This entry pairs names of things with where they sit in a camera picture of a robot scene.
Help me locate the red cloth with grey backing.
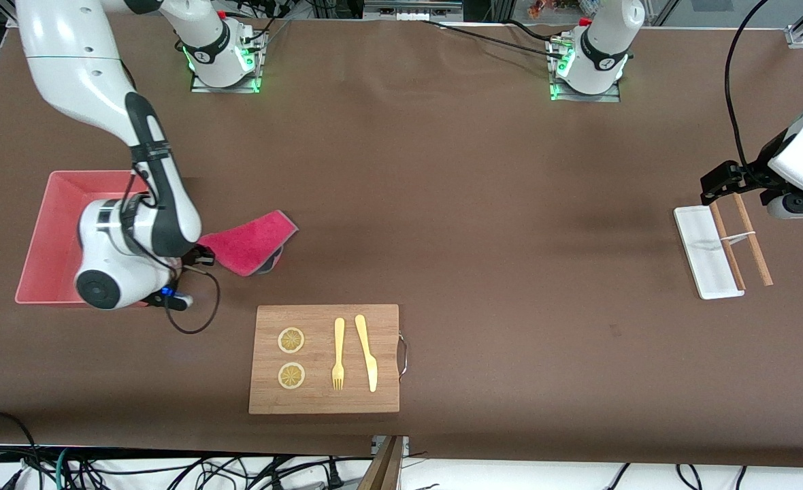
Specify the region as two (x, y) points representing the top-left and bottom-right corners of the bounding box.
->
(197, 210), (299, 277)

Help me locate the wooden stick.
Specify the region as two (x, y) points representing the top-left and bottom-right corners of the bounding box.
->
(711, 201), (747, 291)
(734, 193), (774, 287)

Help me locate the white rectangular tray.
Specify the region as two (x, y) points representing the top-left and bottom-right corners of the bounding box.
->
(674, 204), (745, 300)

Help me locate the pink plastic bin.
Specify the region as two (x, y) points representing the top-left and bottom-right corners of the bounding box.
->
(15, 170), (164, 307)

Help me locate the yellow fork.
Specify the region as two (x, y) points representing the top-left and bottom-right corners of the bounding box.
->
(331, 317), (346, 391)

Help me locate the wooden cutting board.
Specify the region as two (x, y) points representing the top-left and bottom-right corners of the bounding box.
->
(248, 304), (409, 414)

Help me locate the yellow knife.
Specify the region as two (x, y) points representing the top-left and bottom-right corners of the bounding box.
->
(355, 314), (378, 393)

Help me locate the wooden plank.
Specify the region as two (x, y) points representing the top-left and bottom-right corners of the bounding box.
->
(357, 436), (404, 490)

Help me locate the grey equipment box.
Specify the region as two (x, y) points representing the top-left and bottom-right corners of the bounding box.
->
(363, 0), (465, 21)

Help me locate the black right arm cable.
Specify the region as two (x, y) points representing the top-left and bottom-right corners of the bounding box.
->
(121, 136), (220, 335)

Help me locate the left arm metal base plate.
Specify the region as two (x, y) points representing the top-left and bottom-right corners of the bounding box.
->
(550, 37), (621, 103)

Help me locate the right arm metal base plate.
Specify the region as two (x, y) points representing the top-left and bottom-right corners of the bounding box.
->
(191, 31), (261, 94)

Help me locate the thick black cable loop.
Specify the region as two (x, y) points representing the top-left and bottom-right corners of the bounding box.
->
(0, 410), (42, 490)

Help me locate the black table cable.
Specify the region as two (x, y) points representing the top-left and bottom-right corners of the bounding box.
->
(421, 19), (572, 62)
(507, 19), (569, 43)

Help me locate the small metal bracket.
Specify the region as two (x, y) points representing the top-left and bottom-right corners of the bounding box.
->
(372, 436), (410, 457)

